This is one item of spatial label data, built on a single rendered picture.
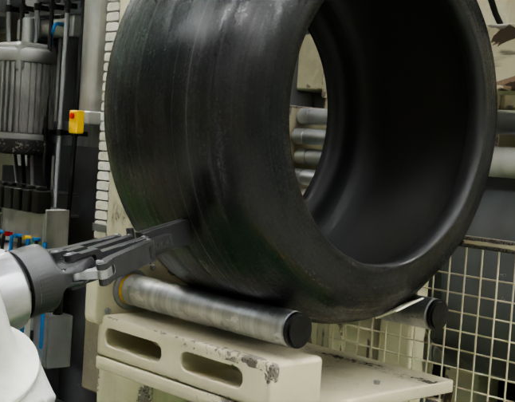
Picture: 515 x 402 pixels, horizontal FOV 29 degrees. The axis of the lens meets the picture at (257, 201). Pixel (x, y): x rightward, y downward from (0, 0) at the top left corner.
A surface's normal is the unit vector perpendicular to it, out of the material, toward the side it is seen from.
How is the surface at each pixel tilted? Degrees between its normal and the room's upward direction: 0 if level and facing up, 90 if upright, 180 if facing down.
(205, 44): 77
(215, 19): 72
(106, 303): 90
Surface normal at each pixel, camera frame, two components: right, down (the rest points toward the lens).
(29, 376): 0.68, -0.45
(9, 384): 0.65, -0.19
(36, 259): 0.40, -0.63
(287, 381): 0.68, 0.08
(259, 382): -0.73, -0.01
